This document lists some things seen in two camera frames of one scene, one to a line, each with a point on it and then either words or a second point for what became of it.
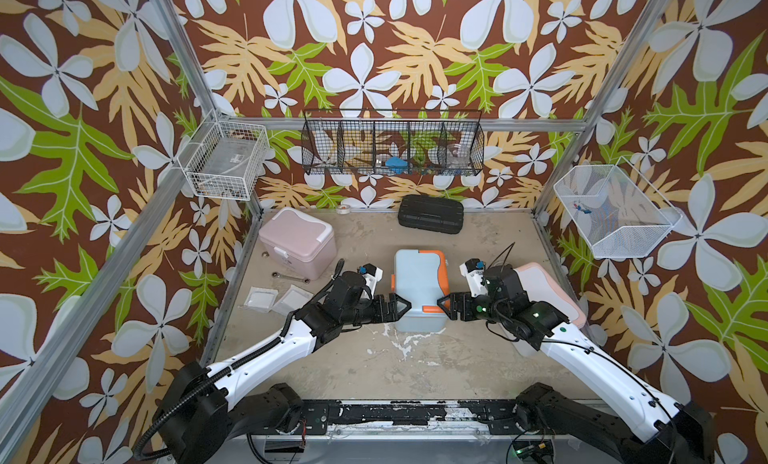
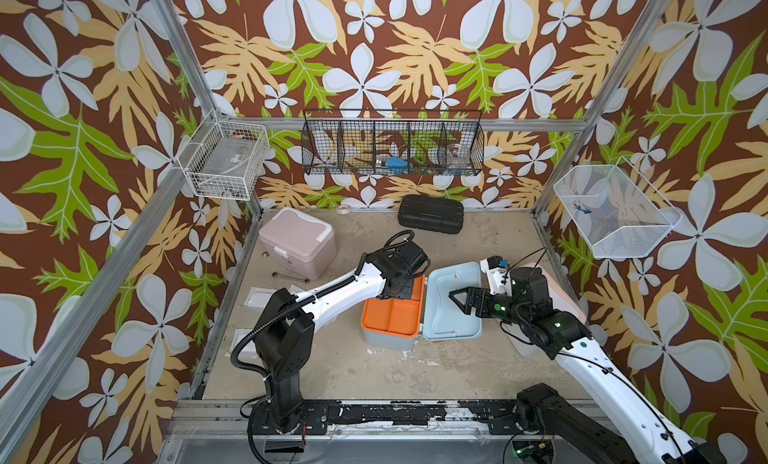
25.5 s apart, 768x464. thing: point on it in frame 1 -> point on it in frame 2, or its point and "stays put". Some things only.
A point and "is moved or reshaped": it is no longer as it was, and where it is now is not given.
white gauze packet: [260, 299] stays put
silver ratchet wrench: [305, 280] stays put
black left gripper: [390, 313] -> [407, 293]
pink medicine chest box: [305, 244] stays put
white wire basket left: [224, 158] stays put
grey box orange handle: [421, 278] is moved or reshaped
